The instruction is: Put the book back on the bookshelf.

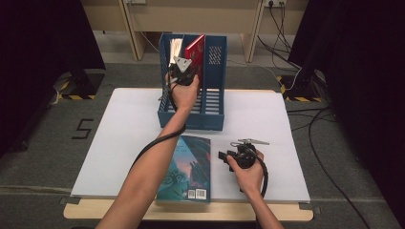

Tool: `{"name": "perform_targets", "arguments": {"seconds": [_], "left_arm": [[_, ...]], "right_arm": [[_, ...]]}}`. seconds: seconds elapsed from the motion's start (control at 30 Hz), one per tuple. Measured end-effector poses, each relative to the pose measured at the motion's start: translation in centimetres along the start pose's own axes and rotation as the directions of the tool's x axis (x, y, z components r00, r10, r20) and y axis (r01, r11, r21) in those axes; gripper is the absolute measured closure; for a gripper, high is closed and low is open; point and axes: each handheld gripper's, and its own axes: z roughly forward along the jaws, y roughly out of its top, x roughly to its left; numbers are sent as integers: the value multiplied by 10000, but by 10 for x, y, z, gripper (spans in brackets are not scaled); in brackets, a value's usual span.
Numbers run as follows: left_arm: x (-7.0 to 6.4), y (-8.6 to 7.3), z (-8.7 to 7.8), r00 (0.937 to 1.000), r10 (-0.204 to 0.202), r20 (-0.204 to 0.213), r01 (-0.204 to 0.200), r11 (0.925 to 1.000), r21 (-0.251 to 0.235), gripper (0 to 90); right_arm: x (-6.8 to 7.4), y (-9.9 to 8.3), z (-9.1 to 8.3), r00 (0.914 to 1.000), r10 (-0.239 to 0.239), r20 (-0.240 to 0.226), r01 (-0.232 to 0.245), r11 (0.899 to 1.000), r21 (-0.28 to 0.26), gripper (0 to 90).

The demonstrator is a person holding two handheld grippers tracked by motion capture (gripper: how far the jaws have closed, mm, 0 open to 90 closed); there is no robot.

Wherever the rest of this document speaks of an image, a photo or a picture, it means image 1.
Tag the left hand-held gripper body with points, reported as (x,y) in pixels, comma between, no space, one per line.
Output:
(183,74)

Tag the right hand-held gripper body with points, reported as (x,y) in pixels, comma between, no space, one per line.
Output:
(245,157)

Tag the red hardcover book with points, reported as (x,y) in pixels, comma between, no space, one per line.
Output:
(196,52)

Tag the dark blue illustrated novel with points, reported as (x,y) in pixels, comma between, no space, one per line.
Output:
(187,168)

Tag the blue plastic file rack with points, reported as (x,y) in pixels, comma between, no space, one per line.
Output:
(215,108)

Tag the person's left hand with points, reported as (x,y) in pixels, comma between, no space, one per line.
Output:
(184,95)

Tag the person's right hand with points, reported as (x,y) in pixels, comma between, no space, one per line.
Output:
(251,179)

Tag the white book green print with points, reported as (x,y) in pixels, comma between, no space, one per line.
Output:
(175,49)

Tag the beige wooden desk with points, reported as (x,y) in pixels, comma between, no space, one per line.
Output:
(191,16)

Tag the striped-tape stand base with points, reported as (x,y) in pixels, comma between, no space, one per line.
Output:
(302,90)
(82,84)

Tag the black curtain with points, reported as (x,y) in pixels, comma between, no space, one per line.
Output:
(366,63)
(38,47)

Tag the grey tape piece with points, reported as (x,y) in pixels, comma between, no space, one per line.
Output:
(70,200)

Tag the white wall socket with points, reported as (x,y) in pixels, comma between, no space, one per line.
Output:
(275,2)

